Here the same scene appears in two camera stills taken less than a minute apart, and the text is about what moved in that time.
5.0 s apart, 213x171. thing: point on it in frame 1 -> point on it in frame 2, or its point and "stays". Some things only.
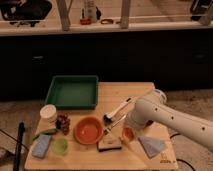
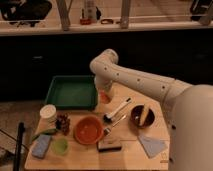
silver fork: [108, 130] stays
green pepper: [46, 132] stays
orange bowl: [88, 130] stays
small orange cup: [129, 133] -> [104, 98]
